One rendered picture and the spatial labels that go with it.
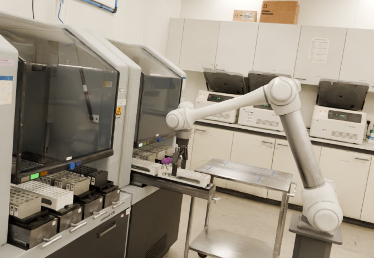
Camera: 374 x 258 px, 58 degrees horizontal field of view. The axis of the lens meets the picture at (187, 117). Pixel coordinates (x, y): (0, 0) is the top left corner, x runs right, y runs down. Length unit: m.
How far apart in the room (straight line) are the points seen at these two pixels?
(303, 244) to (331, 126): 2.33
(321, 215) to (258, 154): 2.60
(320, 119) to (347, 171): 0.64
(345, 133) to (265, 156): 0.93
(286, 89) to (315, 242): 0.83
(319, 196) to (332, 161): 2.49
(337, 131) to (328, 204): 2.51
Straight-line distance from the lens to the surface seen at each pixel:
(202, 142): 4.39
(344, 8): 4.87
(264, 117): 4.18
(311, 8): 4.87
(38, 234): 1.43
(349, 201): 4.30
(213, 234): 2.68
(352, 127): 4.15
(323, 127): 4.14
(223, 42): 4.61
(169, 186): 2.00
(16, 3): 2.81
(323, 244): 1.99
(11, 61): 1.29
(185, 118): 1.76
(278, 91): 1.61
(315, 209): 1.70
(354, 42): 4.46
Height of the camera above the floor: 1.42
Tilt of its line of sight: 7 degrees down
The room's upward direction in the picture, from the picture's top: 7 degrees clockwise
